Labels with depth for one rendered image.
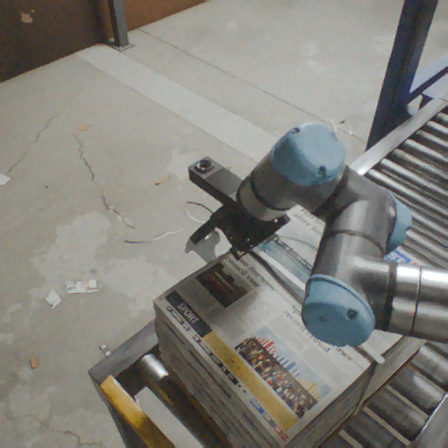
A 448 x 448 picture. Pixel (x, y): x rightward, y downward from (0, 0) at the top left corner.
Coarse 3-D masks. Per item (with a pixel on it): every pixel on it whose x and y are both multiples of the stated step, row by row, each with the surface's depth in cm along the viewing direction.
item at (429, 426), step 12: (444, 396) 85; (444, 408) 83; (432, 420) 81; (444, 420) 81; (420, 432) 80; (432, 432) 80; (444, 432) 80; (408, 444) 87; (420, 444) 79; (432, 444) 79; (444, 444) 79
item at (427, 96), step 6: (444, 78) 162; (438, 84) 159; (444, 84) 159; (426, 90) 157; (432, 90) 157; (438, 90) 157; (444, 90) 157; (426, 96) 155; (432, 96) 154; (438, 96) 154; (444, 96) 153; (420, 102) 158; (426, 102) 156; (420, 108) 159
